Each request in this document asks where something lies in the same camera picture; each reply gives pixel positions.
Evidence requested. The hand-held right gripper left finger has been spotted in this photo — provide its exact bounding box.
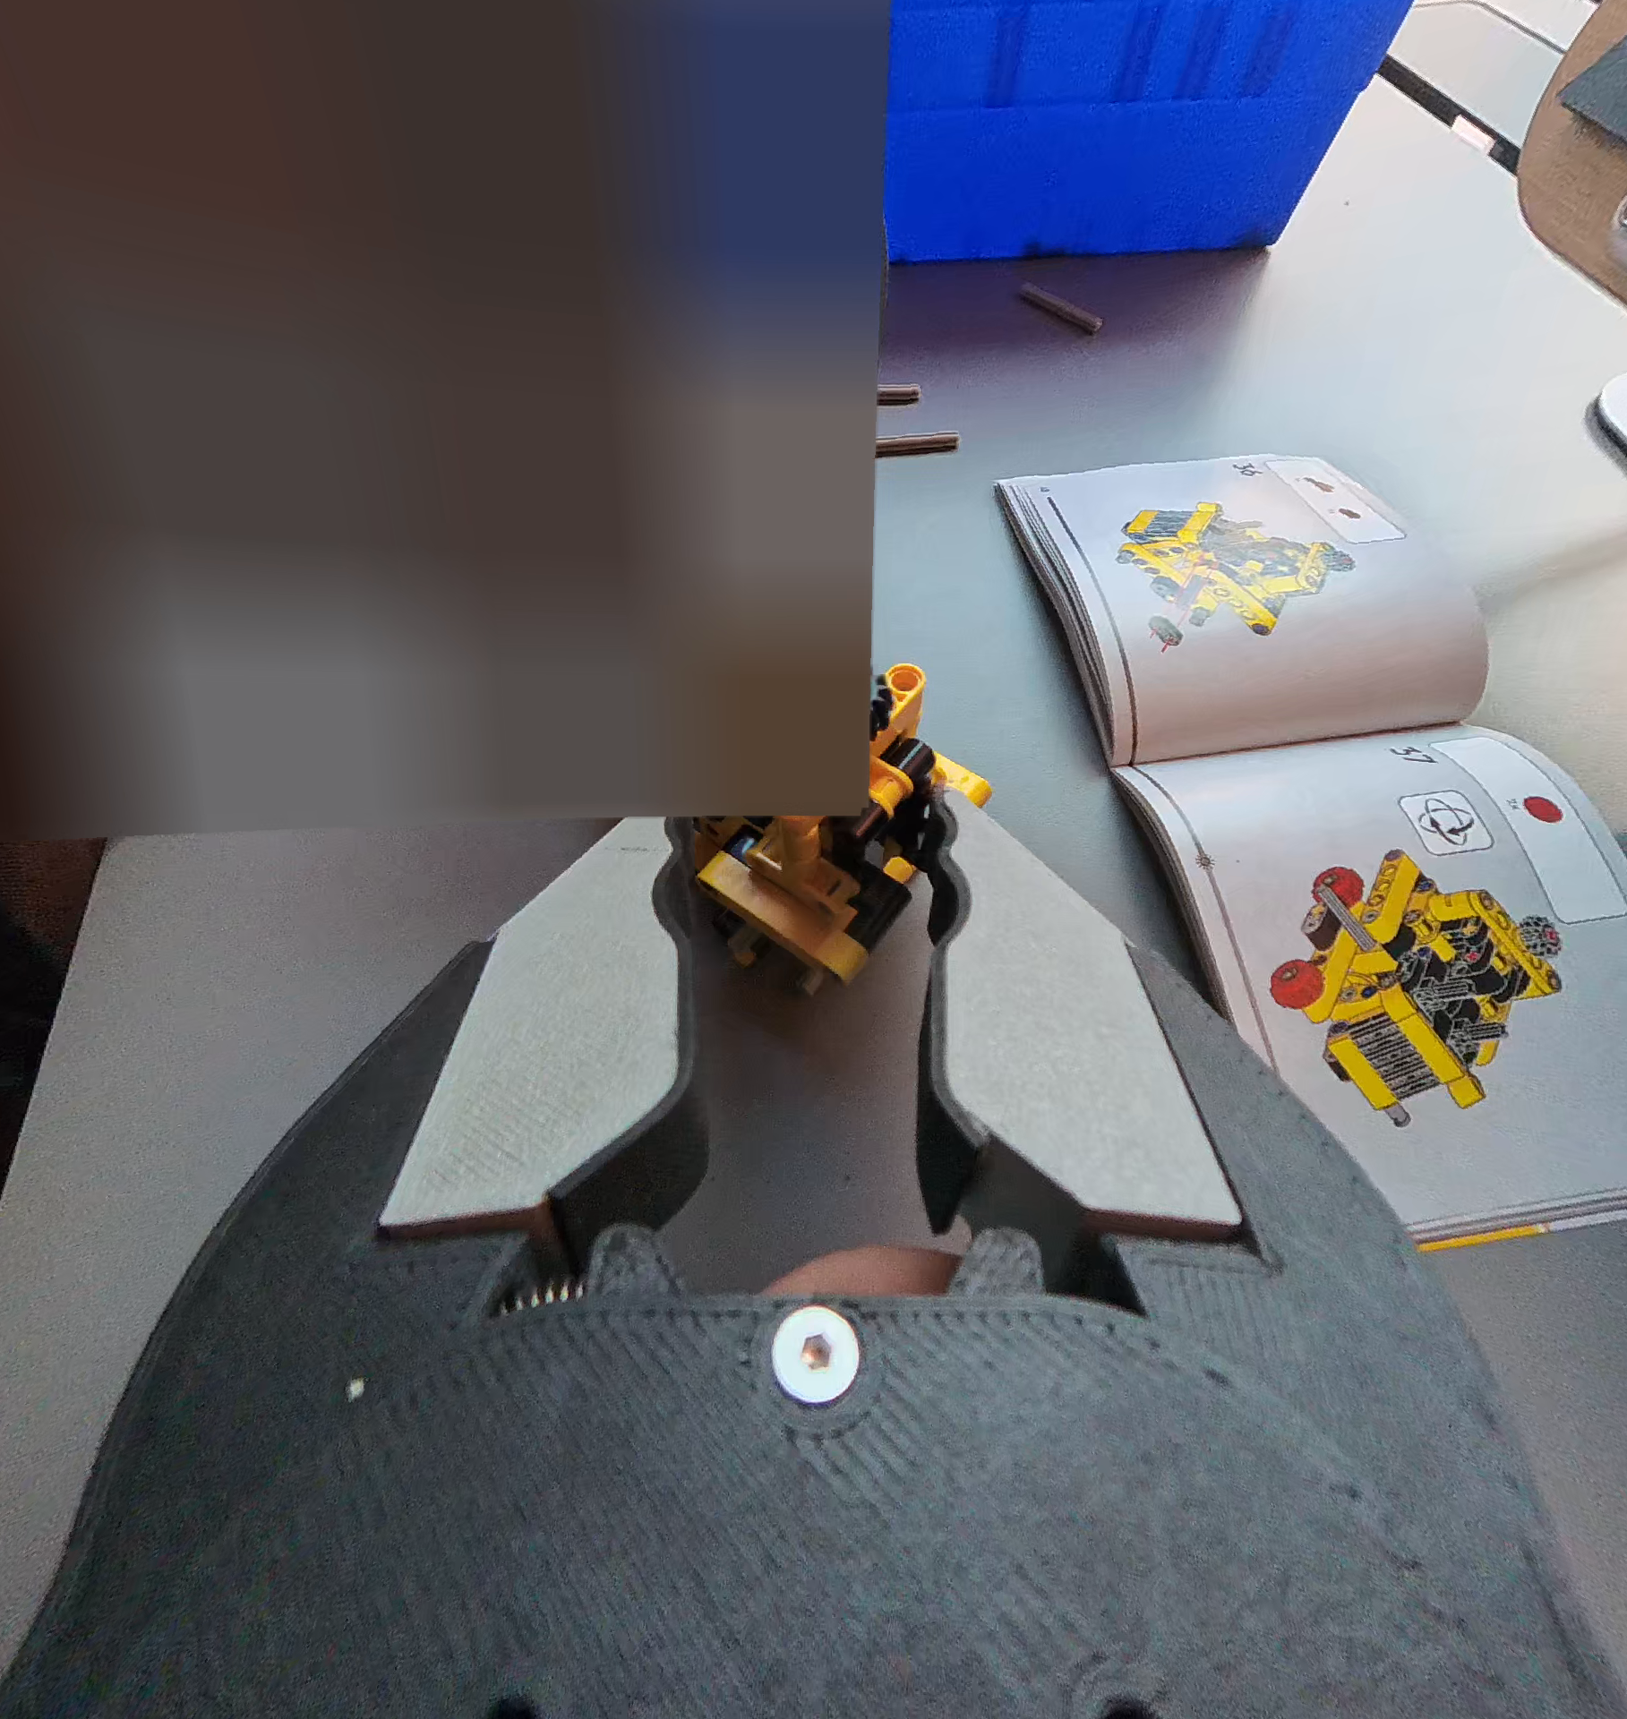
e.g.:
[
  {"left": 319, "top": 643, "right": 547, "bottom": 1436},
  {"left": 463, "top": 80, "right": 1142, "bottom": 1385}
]
[{"left": 381, "top": 817, "right": 711, "bottom": 1243}]

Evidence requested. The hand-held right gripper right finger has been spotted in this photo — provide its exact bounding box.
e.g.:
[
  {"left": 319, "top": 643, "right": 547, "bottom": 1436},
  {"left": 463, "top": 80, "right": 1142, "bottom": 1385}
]
[{"left": 915, "top": 789, "right": 1247, "bottom": 1243}]

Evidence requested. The yellow and black lego model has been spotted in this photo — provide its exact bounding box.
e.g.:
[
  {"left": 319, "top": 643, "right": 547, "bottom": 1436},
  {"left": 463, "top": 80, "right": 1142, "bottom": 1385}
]
[{"left": 690, "top": 661, "right": 994, "bottom": 995}]

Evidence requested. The open lego instruction booklet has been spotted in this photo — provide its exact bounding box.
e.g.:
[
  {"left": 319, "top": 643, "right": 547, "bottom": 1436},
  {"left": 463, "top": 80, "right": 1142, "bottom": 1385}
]
[{"left": 994, "top": 453, "right": 1627, "bottom": 1250}]

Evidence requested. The person's brown clothing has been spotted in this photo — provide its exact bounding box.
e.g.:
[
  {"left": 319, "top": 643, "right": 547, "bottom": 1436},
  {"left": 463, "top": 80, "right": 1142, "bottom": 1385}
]
[{"left": 0, "top": 840, "right": 109, "bottom": 1323}]

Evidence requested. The blue plastic bin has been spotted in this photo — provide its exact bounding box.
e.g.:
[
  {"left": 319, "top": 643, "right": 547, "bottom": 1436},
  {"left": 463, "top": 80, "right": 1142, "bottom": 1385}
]
[{"left": 885, "top": 0, "right": 1417, "bottom": 262}]

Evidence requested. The wooden clipboard with metal clip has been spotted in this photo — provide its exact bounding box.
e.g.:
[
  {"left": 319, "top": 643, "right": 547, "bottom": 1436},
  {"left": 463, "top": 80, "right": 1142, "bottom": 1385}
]
[{"left": 1518, "top": 0, "right": 1627, "bottom": 337}]

